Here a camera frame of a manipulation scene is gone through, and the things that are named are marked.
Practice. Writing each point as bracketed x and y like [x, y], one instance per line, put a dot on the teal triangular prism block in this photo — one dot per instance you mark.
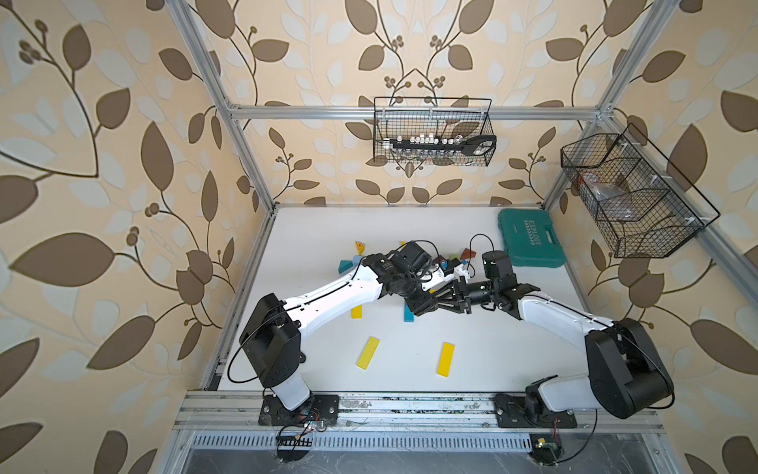
[345, 266]

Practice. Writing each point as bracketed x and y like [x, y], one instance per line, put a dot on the socket set rail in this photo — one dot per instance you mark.
[433, 146]

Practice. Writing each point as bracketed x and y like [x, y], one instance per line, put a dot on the aluminium front rail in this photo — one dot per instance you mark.
[404, 412]

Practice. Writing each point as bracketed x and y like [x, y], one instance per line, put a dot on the green plastic tool case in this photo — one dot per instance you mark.
[530, 239]

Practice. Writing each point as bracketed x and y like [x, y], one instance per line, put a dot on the teal rectangular block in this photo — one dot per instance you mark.
[408, 315]

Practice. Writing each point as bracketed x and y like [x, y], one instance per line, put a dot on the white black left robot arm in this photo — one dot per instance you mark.
[276, 329]

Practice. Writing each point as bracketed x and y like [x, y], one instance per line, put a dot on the black wire basket back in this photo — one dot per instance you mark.
[430, 116]

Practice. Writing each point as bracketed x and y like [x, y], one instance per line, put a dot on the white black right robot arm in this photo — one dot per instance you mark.
[624, 372]

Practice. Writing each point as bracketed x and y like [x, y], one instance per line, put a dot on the black wire basket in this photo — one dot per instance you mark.
[672, 209]
[430, 116]

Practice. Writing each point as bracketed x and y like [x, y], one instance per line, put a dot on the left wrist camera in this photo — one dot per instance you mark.
[433, 279]

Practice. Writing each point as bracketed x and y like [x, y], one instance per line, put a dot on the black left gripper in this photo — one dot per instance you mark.
[418, 295]

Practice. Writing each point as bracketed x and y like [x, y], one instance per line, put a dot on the black wire basket right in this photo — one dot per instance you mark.
[672, 209]

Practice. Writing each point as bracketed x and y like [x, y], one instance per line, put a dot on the plastic bag in basket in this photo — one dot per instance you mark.
[607, 201]

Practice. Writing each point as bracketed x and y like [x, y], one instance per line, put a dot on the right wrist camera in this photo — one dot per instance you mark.
[463, 270]

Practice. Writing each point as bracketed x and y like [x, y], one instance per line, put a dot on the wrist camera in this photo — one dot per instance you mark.
[433, 279]
[463, 270]

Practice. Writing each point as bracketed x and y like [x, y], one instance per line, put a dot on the yellow-green rectangular block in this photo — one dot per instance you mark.
[367, 353]

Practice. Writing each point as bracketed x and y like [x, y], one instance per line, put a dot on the aluminium frame post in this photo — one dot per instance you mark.
[601, 117]

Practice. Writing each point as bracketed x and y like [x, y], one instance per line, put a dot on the brown wooden block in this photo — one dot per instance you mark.
[468, 255]

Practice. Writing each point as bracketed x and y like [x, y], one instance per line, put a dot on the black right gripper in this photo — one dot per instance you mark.
[459, 298]

